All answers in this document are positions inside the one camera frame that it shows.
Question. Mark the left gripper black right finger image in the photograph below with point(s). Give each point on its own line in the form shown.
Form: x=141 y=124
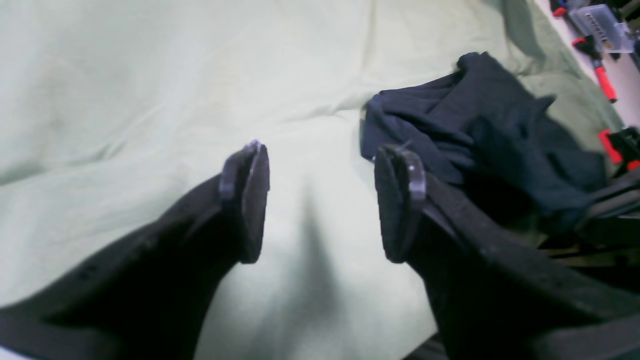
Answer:
x=492 y=297

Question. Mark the black left gripper left finger image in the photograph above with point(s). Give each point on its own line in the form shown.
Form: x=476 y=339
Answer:
x=146 y=295

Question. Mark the dark navy long-sleeve T-shirt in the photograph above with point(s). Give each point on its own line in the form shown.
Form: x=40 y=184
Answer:
x=481 y=131

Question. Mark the sage green table cloth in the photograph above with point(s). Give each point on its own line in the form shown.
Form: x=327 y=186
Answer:
x=113 y=109

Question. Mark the orange black clamp far left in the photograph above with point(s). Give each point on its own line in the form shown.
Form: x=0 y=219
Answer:
x=623 y=148

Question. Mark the clear plastic box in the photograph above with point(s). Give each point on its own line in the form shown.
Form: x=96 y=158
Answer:
x=611 y=35

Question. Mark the red handled tool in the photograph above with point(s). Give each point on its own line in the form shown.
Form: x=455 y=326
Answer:
x=586 y=45

